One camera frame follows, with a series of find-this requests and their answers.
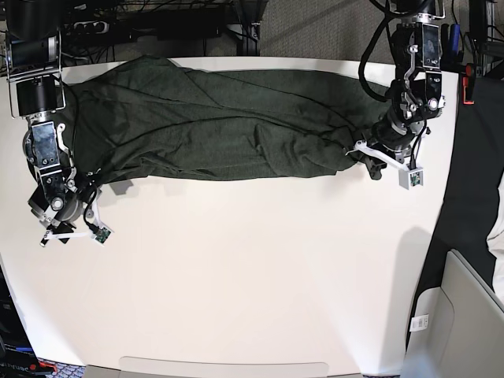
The green long-sleeve T-shirt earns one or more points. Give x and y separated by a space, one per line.
150 117

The white cloth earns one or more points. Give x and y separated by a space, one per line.
495 238

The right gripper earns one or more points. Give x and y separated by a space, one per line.
63 223

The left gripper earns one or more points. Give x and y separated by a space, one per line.
397 143

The dark grey cloth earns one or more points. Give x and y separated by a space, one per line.
470 204

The black box with label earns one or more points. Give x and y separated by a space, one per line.
14 363

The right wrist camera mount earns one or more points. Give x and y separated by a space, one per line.
80 227

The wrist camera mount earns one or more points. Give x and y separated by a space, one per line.
408 177
80 227

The white power strip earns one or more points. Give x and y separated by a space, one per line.
87 27

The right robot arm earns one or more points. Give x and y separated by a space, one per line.
36 92

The blue handled tool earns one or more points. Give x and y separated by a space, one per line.
450 41

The grey plastic bin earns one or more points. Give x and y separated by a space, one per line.
464 337

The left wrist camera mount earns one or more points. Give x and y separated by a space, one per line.
408 177

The white paper tag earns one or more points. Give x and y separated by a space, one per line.
419 323

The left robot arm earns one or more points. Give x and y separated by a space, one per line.
415 94

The red black clamp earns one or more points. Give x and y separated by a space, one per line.
468 73

